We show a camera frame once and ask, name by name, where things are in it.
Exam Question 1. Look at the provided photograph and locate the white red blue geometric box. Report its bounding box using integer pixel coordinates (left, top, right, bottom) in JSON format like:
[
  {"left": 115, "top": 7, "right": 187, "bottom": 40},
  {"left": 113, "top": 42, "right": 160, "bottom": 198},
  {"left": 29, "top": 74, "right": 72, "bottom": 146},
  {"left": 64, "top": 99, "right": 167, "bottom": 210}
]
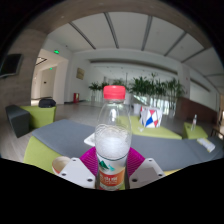
[{"left": 138, "top": 105, "right": 164, "bottom": 129}]

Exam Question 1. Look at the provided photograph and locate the large green upholstered block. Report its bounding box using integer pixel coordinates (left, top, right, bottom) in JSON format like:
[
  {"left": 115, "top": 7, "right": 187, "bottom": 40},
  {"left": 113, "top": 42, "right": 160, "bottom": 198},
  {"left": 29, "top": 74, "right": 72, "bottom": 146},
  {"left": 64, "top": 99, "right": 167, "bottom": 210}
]
[{"left": 116, "top": 114, "right": 183, "bottom": 141}]

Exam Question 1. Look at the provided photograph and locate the brown wall plaque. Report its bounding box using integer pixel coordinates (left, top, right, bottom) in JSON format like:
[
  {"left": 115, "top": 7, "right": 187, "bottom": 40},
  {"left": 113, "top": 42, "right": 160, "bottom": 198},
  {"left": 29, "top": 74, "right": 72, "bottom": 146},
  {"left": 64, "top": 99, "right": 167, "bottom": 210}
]
[{"left": 75, "top": 67, "right": 86, "bottom": 81}]

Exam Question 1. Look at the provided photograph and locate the row of potted green plants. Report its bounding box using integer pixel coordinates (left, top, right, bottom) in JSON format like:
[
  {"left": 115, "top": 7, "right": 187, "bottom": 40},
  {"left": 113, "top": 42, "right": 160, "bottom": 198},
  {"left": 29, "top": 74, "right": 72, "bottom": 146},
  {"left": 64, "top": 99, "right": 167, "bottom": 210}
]
[{"left": 87, "top": 73, "right": 186, "bottom": 111}]

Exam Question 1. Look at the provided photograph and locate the red fire extinguisher cabinet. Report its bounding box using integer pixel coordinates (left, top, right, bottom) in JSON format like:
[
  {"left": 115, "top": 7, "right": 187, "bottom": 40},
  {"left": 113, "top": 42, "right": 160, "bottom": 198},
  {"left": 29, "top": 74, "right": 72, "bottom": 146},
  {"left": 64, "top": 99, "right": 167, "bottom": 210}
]
[{"left": 72, "top": 92, "right": 81, "bottom": 104}]

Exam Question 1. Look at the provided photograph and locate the dark grey cube ottoman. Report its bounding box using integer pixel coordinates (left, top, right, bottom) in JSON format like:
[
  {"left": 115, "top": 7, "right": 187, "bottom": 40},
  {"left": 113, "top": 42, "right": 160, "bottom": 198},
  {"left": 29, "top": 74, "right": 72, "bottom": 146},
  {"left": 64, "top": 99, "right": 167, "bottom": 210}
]
[{"left": 4, "top": 104, "right": 32, "bottom": 139}]

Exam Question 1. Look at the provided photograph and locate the small clear bottle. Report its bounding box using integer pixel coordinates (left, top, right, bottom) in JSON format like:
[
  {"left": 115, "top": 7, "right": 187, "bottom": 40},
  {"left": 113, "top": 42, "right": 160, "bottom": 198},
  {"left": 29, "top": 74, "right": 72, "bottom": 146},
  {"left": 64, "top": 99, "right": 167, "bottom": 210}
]
[{"left": 190, "top": 114, "right": 199, "bottom": 132}]

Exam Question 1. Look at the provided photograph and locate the black bag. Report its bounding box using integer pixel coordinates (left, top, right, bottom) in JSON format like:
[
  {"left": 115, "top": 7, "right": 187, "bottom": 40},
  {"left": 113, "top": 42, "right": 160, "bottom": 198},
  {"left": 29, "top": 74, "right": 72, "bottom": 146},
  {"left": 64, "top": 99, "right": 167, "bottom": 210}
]
[{"left": 38, "top": 97, "right": 57, "bottom": 109}]

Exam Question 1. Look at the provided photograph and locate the folded white booklet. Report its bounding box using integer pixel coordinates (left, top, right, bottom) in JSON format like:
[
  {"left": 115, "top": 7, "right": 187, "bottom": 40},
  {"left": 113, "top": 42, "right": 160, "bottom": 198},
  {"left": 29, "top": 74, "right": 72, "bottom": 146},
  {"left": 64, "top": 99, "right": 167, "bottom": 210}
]
[{"left": 196, "top": 136, "right": 217, "bottom": 154}]

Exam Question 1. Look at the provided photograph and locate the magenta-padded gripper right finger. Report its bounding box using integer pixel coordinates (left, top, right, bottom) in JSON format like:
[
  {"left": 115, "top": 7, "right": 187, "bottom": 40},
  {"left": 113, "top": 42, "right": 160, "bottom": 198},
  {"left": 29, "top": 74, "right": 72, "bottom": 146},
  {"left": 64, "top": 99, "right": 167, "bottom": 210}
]
[{"left": 127, "top": 147, "right": 167, "bottom": 190}]

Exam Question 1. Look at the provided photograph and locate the green cube ottoman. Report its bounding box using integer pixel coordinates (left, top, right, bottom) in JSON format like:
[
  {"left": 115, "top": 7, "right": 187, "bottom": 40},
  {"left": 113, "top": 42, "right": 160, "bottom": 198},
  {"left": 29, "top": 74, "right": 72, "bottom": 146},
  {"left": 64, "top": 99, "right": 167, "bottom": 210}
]
[{"left": 20, "top": 104, "right": 57, "bottom": 131}]

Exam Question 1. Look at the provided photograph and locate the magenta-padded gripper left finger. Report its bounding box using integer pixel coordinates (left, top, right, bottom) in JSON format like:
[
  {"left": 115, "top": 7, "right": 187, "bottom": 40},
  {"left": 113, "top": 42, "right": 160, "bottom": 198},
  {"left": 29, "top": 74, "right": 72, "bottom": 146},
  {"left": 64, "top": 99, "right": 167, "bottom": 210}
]
[{"left": 59, "top": 147, "right": 100, "bottom": 190}]

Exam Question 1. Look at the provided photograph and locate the clear water bottle red cap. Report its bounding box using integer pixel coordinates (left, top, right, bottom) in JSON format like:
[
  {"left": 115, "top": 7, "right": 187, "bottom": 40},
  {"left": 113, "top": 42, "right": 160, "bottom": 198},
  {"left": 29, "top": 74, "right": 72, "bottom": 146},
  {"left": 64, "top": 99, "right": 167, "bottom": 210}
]
[{"left": 94, "top": 85, "right": 133, "bottom": 192}]

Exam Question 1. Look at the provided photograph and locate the small green upholstered block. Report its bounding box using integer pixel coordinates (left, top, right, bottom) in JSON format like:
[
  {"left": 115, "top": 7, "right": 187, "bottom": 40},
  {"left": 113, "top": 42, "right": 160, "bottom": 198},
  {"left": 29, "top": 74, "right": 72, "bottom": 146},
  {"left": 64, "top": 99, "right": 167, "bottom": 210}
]
[{"left": 181, "top": 121, "right": 210, "bottom": 141}]

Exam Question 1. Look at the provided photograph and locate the black wall screen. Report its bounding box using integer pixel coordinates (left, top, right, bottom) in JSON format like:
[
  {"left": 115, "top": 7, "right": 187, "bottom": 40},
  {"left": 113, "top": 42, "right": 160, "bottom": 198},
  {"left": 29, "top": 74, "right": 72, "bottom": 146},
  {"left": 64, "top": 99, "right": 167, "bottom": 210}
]
[{"left": 0, "top": 53, "right": 25, "bottom": 80}]

